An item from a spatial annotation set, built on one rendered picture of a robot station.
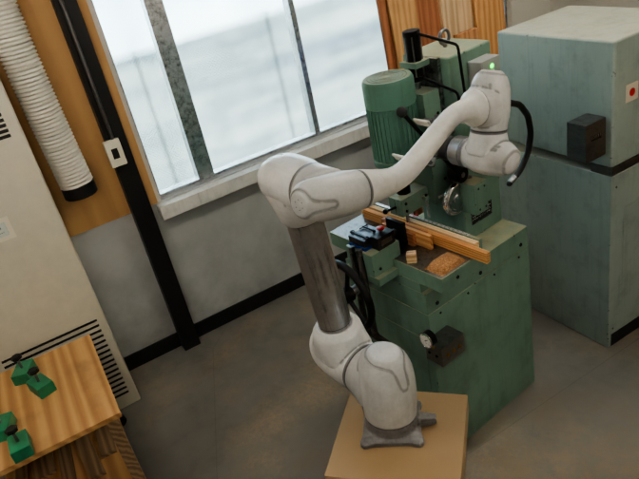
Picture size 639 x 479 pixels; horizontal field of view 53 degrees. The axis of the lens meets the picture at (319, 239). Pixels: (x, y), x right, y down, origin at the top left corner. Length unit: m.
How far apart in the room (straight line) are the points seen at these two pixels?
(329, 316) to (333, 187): 0.49
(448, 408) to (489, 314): 0.67
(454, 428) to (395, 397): 0.24
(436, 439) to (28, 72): 2.15
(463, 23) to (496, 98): 2.29
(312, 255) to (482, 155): 0.55
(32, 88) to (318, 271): 1.67
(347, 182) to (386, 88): 0.68
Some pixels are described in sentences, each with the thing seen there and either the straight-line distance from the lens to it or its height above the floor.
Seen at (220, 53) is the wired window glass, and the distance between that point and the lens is 3.45.
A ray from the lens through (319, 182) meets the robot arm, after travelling 1.47.
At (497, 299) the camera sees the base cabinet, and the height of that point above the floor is 0.57.
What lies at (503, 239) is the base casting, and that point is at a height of 0.80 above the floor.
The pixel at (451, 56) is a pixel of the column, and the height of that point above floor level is 1.52.
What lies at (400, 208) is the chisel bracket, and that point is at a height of 1.04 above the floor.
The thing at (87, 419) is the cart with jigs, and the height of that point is 0.53.
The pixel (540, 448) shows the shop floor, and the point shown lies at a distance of 2.80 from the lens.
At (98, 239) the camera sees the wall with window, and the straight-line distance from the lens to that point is 3.39.
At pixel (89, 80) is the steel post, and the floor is 1.56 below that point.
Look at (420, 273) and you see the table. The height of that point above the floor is 0.89.
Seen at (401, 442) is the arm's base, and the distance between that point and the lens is 1.90.
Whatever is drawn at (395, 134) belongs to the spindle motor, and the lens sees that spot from 2.17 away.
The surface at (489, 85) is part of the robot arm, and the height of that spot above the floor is 1.55.
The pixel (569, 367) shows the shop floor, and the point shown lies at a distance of 3.15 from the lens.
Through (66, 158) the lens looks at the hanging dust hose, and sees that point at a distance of 3.05.
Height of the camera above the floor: 2.08
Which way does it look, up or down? 28 degrees down
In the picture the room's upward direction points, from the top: 13 degrees counter-clockwise
